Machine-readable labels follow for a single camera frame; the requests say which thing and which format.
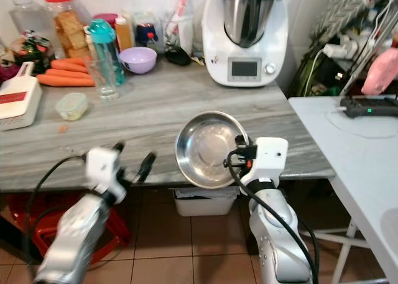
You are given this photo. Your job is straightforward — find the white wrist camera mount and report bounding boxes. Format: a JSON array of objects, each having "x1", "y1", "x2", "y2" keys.
[
  {"x1": 249, "y1": 136, "x2": 289, "y2": 186},
  {"x1": 86, "y1": 147, "x2": 129, "y2": 201}
]

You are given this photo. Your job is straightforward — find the purple plastic bowl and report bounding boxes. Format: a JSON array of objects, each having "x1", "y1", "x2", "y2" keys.
[{"x1": 119, "y1": 46, "x2": 158, "y2": 75}]

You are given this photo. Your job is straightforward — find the white plug adapter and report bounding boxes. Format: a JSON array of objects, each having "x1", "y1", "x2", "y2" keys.
[{"x1": 323, "y1": 41, "x2": 359, "y2": 62}]

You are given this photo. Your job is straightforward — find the teal water bottle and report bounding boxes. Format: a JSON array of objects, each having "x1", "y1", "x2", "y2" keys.
[{"x1": 88, "y1": 19, "x2": 126, "y2": 86}]

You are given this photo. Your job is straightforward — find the orange carrot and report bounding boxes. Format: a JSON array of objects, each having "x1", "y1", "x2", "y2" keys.
[
  {"x1": 49, "y1": 58, "x2": 91, "y2": 74},
  {"x1": 44, "y1": 68, "x2": 91, "y2": 80},
  {"x1": 35, "y1": 75, "x2": 96, "y2": 88}
]

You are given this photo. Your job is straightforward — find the red plastic stool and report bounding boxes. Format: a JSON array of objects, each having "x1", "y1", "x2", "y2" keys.
[{"x1": 5, "y1": 193, "x2": 132, "y2": 264}]

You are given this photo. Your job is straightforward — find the pink soft object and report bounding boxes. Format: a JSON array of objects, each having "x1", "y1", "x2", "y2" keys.
[{"x1": 360, "y1": 47, "x2": 398, "y2": 98}]

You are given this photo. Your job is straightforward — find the white plastic bin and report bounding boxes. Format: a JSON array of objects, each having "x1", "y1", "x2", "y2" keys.
[{"x1": 174, "y1": 187, "x2": 238, "y2": 218}]

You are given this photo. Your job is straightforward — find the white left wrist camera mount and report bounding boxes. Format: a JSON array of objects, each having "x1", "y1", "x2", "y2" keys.
[{"x1": 86, "y1": 147, "x2": 129, "y2": 201}]

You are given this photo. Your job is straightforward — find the dark glass jar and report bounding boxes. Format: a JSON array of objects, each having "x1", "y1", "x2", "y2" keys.
[{"x1": 133, "y1": 22, "x2": 158, "y2": 52}]

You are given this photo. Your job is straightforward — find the white food packet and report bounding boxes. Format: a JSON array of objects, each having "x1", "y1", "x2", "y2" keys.
[{"x1": 164, "y1": 0, "x2": 194, "y2": 55}]

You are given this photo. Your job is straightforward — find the red-lidded clear jar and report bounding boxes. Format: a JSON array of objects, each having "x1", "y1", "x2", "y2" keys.
[{"x1": 43, "y1": 0, "x2": 88, "y2": 60}]

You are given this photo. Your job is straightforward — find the grey chevron cloth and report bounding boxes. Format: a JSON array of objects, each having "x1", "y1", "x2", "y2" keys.
[{"x1": 310, "y1": 0, "x2": 374, "y2": 46}]

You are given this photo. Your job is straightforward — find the round steel bowl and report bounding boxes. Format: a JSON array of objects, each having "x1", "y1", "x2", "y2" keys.
[{"x1": 174, "y1": 111, "x2": 251, "y2": 191}]

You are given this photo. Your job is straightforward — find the pink-lidded container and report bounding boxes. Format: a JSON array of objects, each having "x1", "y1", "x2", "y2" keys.
[{"x1": 93, "y1": 12, "x2": 119, "y2": 24}]

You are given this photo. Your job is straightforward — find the clear plastic bottle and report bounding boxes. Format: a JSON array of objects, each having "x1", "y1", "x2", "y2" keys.
[{"x1": 9, "y1": 0, "x2": 51, "y2": 46}]

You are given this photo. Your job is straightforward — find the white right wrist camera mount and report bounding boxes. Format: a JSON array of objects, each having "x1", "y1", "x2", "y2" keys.
[{"x1": 249, "y1": 136, "x2": 289, "y2": 186}]

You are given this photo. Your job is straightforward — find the small clear lidded container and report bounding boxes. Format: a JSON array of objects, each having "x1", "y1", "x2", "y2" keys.
[{"x1": 55, "y1": 92, "x2": 90, "y2": 122}]

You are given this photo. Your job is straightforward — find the white food processor appliance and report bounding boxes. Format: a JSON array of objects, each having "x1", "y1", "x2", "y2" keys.
[{"x1": 201, "y1": 0, "x2": 289, "y2": 88}]

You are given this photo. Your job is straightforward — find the black small pouch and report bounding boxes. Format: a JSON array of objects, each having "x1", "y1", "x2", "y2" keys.
[{"x1": 164, "y1": 46, "x2": 193, "y2": 66}]

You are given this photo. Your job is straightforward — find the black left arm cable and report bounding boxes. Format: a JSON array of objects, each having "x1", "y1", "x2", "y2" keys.
[{"x1": 24, "y1": 154, "x2": 95, "y2": 267}]

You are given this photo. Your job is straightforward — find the black power strip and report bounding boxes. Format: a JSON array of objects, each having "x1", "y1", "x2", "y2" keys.
[{"x1": 340, "y1": 96, "x2": 398, "y2": 119}]

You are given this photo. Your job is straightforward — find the dark-legged grey-top table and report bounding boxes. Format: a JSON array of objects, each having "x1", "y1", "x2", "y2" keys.
[{"x1": 0, "y1": 60, "x2": 337, "y2": 267}]

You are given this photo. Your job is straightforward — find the orange bottle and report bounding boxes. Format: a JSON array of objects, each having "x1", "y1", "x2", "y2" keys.
[{"x1": 114, "y1": 15, "x2": 133, "y2": 52}]

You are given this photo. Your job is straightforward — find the light grey folding table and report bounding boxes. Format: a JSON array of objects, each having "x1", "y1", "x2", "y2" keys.
[{"x1": 287, "y1": 96, "x2": 398, "y2": 284}]

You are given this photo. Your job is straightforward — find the dark food bag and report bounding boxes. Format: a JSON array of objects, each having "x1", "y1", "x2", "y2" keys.
[{"x1": 9, "y1": 32, "x2": 52, "y2": 74}]

